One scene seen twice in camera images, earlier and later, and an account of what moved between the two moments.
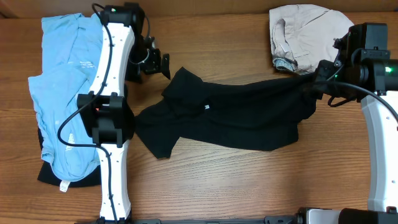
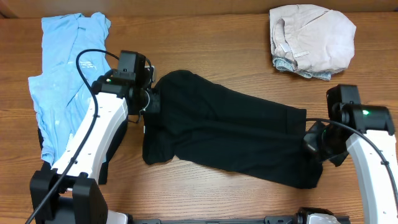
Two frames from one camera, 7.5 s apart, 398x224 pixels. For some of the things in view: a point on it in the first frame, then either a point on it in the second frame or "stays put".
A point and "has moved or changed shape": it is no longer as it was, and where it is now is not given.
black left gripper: (157, 63) -> (154, 101)
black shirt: (252, 115) has moved or changed shape
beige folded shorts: (306, 33) stays put
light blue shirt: (71, 46) stays put
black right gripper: (322, 74) -> (313, 140)
